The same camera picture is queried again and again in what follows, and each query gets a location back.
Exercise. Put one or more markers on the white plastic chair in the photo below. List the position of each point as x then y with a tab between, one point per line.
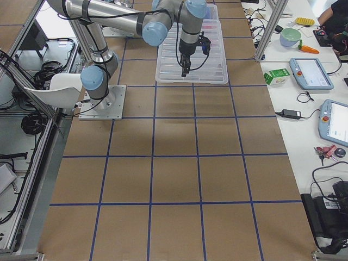
64	91

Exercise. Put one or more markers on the toy carrot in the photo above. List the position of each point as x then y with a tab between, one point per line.
307	49

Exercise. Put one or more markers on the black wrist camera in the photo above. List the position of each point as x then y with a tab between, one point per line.
205	43

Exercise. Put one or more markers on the far teach pendant tablet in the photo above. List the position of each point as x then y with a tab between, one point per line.
310	74

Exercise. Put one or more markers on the clear plastic box lid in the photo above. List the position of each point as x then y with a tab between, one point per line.
204	62

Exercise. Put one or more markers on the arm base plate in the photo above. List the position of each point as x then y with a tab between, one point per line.
110	108

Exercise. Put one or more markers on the black power adapter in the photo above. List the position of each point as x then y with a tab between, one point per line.
291	114

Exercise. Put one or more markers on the green white carton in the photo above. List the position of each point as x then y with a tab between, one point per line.
277	76

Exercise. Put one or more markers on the near teach pendant tablet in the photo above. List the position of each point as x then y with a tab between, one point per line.
332	123

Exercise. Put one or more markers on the key bunch with pink tag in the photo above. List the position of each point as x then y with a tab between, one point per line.
325	152

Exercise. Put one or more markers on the aluminium frame post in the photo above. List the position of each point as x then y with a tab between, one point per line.
271	25

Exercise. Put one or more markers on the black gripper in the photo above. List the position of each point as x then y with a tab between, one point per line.
187	48

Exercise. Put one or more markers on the green and blue bowl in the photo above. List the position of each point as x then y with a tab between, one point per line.
289	37

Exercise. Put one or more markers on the teach pendant tablet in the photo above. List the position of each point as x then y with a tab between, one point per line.
310	74
332	123

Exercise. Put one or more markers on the clear plastic storage box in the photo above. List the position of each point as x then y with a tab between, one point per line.
211	14

